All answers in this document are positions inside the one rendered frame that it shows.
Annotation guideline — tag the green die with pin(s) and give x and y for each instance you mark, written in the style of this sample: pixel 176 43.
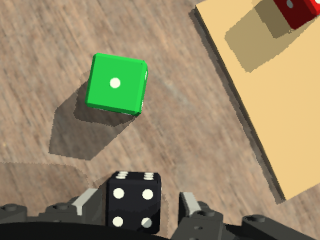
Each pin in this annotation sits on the green die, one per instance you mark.
pixel 117 84

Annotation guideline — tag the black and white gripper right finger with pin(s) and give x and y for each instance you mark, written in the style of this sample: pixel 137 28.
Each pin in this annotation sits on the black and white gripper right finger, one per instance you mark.
pixel 203 224

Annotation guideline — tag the black die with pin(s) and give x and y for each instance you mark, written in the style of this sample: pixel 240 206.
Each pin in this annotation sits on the black die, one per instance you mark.
pixel 133 201

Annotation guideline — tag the red die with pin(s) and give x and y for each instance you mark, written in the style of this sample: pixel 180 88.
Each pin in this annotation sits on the red die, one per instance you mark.
pixel 298 12

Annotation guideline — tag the tan flat mat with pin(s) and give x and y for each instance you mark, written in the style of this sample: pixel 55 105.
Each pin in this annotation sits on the tan flat mat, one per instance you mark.
pixel 275 71

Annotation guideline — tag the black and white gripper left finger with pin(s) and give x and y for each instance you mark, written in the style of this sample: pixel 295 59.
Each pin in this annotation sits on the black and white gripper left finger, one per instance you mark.
pixel 87 209

